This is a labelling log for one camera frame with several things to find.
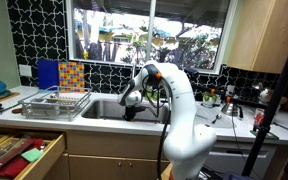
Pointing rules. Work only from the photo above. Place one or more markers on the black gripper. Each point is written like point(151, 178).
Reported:
point(135, 110)

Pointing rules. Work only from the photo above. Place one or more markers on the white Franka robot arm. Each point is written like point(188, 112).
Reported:
point(184, 110)

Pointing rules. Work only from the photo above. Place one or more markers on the stainless steel sink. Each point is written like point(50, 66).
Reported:
point(104, 111)

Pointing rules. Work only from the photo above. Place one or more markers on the small green soap pump bottle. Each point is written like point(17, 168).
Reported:
point(154, 96)

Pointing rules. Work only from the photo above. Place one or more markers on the light wood base cabinet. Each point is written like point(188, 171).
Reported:
point(110, 156)

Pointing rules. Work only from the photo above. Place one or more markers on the stainless steel faucet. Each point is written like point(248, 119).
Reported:
point(133, 70)

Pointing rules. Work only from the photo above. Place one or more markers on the colourful checkered board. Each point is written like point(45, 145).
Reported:
point(71, 76)

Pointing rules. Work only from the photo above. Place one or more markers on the white framed window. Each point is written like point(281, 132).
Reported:
point(117, 33)

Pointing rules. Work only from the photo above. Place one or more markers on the metal spoon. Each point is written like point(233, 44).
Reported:
point(216, 118)

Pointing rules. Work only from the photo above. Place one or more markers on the grey drying mat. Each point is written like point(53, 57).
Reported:
point(217, 121)

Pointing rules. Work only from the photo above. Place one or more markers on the open wooden drawer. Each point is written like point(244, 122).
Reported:
point(50, 153)

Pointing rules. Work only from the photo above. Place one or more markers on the blue cutting board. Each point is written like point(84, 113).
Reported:
point(48, 74)

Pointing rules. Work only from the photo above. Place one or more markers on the stainless steel pour kettle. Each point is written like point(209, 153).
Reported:
point(230, 109)

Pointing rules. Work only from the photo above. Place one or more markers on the green sponge cloth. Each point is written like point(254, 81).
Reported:
point(32, 155)

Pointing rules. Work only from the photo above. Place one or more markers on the white dishwasher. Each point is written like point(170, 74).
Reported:
point(230, 160)

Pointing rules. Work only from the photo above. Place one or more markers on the wooden board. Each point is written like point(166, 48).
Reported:
point(4, 97)

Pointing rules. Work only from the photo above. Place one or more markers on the red can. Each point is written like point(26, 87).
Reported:
point(258, 119)

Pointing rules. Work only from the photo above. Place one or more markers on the red cloth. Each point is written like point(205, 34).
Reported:
point(10, 166)

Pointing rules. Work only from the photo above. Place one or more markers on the white teapot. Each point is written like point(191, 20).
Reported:
point(264, 96)

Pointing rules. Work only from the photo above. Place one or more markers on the black tripod pole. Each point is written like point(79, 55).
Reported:
point(270, 110)

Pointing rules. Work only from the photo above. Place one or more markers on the green mat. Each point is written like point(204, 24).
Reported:
point(270, 136)

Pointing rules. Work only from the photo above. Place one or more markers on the white wall outlet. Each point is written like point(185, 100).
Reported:
point(25, 70)

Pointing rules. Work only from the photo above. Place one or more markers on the light wood wall cabinet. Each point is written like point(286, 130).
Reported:
point(270, 33)

